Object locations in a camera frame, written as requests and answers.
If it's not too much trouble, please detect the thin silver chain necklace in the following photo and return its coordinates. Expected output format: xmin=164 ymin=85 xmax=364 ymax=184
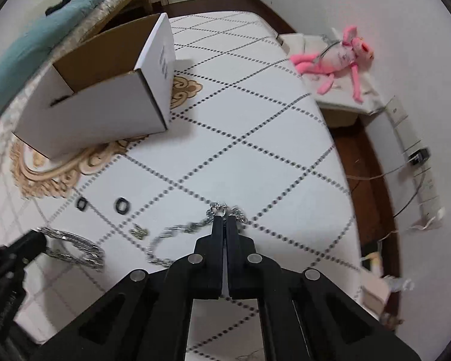
xmin=146 ymin=202 xmax=253 ymax=267

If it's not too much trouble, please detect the cardboard piece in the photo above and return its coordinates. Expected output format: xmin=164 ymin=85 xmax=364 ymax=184
xmin=361 ymin=271 xmax=392 ymax=317

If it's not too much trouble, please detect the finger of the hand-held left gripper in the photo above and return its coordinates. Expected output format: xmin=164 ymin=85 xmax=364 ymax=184
xmin=2 ymin=230 xmax=48 ymax=266

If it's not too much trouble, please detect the white power strip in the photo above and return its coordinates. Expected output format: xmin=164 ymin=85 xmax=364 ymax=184
xmin=385 ymin=96 xmax=446 ymax=221

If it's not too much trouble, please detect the white dotted diamond bedspread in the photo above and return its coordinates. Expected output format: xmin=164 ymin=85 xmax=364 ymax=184
xmin=0 ymin=11 xmax=364 ymax=361

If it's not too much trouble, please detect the teal blanket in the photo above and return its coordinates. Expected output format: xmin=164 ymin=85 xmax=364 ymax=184
xmin=0 ymin=0 xmax=155 ymax=125

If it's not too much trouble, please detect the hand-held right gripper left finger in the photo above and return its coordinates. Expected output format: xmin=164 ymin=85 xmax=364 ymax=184
xmin=34 ymin=216 xmax=228 ymax=361

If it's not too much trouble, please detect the thick silver chain bracelet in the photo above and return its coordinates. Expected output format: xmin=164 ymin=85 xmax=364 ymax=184
xmin=38 ymin=227 xmax=106 ymax=271

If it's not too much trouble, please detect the white cardboard box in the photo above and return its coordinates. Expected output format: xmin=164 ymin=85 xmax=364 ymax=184
xmin=12 ymin=12 xmax=176 ymax=160

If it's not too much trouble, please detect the clear plastic bottle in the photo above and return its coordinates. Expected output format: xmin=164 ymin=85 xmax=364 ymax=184
xmin=383 ymin=276 xmax=415 ymax=293

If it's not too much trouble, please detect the white bedside stool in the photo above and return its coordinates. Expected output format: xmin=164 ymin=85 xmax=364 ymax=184
xmin=278 ymin=33 xmax=393 ymax=126

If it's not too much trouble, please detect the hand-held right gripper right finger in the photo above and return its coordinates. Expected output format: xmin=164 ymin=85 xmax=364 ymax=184
xmin=225 ymin=216 xmax=422 ymax=361

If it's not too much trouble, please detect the black plug adapter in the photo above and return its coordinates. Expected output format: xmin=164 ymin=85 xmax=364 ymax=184
xmin=408 ymin=149 xmax=431 ymax=166

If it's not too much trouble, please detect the grey cable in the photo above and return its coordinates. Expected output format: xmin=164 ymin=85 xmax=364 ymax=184
xmin=346 ymin=161 xmax=414 ymax=182

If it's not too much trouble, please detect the pink plush toy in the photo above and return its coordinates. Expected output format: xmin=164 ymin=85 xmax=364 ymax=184
xmin=289 ymin=26 xmax=375 ymax=103

